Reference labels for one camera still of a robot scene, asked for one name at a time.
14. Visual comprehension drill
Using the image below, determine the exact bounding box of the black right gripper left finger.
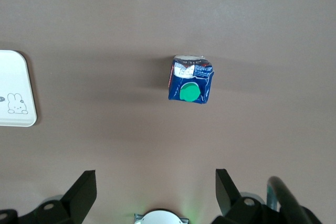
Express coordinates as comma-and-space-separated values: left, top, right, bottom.
19, 170, 98, 224

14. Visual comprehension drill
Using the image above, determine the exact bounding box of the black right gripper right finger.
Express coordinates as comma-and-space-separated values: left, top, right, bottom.
215, 168, 279, 224

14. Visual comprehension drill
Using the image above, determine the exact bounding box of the blue milk carton green cap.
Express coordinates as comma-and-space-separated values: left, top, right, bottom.
167, 55, 215, 105

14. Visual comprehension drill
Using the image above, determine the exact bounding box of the cream tray with rabbit print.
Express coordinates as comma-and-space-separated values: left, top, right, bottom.
0, 50, 38, 127

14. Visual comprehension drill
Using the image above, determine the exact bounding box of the brown table cover sheet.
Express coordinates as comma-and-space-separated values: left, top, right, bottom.
0, 0, 336, 224

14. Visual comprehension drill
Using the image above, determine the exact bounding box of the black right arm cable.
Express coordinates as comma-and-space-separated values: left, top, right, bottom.
267, 176, 320, 224

